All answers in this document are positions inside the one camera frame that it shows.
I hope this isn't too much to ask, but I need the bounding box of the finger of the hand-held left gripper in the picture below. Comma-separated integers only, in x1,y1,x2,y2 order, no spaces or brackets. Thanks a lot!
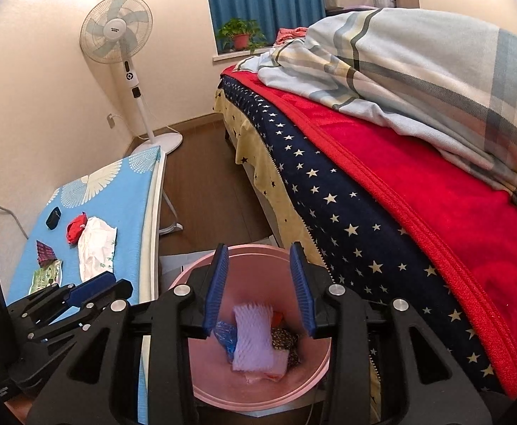
19,280,134,350
7,273,116,319

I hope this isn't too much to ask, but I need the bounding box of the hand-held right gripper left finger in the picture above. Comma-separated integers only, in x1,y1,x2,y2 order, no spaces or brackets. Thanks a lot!
28,243,230,425

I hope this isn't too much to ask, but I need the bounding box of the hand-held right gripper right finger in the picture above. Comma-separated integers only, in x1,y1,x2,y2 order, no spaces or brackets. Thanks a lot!
288,243,494,425

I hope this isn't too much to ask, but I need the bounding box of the green white packet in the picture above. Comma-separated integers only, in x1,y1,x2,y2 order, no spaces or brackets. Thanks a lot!
28,259,64,295

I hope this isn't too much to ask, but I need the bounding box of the blue plastic bag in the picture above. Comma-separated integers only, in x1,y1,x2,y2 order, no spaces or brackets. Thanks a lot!
214,321,239,361

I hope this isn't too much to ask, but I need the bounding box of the dark floral wrapper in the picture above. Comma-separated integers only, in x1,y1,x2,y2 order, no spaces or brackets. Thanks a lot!
269,328,303,368

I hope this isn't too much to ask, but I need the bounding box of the maroon plaid packet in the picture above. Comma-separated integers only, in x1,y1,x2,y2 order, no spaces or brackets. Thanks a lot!
35,240,56,266

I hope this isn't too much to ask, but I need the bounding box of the red snack packet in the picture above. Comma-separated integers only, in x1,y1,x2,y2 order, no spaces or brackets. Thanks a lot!
66,213,88,245

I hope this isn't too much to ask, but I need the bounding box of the clear plastic bag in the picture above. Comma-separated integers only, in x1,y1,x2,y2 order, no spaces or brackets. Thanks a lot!
241,369,286,384

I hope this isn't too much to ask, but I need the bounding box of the pink round bin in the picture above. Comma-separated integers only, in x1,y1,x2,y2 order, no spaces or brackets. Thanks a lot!
161,244,332,412

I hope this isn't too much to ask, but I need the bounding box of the white folding table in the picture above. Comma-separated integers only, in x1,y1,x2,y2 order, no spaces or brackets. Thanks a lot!
143,151,184,306

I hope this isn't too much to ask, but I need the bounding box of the yellow star bed skirt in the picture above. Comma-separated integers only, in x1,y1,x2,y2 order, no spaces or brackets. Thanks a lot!
212,89,383,421

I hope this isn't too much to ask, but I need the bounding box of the navy star bed sheet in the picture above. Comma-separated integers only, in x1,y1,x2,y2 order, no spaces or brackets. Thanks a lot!
220,75,507,395

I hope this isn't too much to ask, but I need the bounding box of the bed with red blanket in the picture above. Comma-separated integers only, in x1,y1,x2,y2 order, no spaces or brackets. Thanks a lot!
220,64,517,401

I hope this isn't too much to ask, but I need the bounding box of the white windowsill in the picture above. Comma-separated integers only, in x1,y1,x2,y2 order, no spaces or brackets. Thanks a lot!
212,49,263,63

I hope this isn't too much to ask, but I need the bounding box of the pale plaid quilt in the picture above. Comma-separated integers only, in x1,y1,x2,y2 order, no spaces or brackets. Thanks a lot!
232,9,517,206

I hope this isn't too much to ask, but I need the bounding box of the potted green plant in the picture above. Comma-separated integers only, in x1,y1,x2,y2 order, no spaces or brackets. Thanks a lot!
216,18,268,52

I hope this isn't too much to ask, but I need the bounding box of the pink cloth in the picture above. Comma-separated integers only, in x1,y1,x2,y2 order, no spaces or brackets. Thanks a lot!
274,27,308,46

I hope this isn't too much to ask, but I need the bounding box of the white standing fan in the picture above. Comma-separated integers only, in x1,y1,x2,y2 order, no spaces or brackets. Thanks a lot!
80,0,184,153

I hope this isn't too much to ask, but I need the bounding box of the grey wall cable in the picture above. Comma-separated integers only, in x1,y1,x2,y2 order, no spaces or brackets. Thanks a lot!
0,172,29,235

